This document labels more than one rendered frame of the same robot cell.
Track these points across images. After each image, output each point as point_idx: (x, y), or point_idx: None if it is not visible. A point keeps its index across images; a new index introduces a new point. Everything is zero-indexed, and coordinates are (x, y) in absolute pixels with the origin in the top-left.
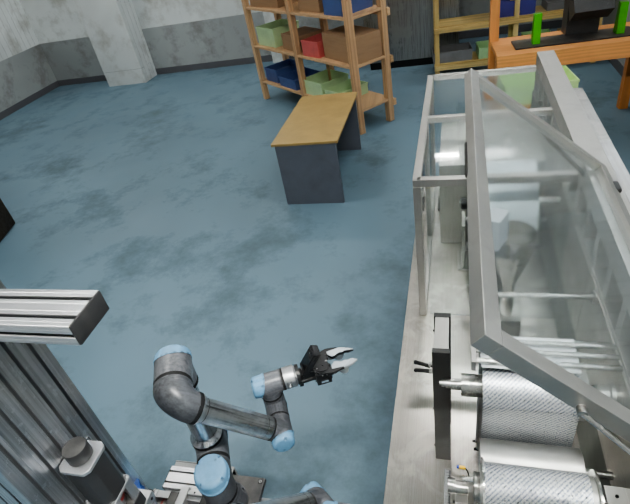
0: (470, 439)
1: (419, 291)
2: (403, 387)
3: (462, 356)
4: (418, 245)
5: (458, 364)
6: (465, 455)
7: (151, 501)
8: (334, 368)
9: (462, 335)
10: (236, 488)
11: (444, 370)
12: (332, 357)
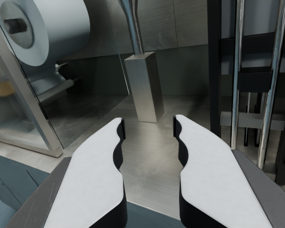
0: (243, 147)
1: (40, 124)
2: (149, 198)
3: (132, 136)
4: (0, 47)
5: (140, 140)
6: (269, 154)
7: None
8: (265, 209)
9: None
10: None
11: None
12: (125, 208)
